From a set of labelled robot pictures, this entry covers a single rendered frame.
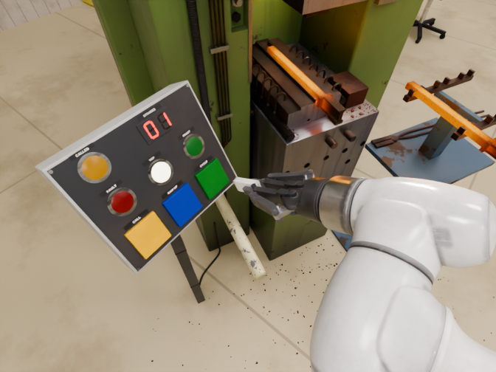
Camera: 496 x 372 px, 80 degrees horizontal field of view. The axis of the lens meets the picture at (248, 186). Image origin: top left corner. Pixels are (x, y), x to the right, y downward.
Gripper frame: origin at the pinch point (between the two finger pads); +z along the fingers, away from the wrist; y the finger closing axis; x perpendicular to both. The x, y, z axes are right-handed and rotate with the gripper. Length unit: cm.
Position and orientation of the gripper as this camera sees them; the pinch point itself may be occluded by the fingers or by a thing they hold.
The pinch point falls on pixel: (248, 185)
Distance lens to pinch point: 63.5
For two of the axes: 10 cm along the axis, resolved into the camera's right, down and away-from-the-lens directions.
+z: -6.7, -1.3, 7.3
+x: -3.9, -7.8, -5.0
